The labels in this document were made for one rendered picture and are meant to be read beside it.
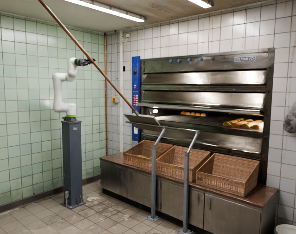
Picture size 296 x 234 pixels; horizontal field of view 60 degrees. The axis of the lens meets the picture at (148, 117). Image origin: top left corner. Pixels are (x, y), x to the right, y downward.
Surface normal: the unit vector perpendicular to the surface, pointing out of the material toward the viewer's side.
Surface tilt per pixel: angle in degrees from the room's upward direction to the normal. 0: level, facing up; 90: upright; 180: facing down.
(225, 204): 92
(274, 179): 90
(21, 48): 90
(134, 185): 90
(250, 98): 70
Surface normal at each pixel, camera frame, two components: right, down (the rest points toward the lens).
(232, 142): -0.61, -0.26
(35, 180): 0.76, 0.08
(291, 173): -0.66, 0.08
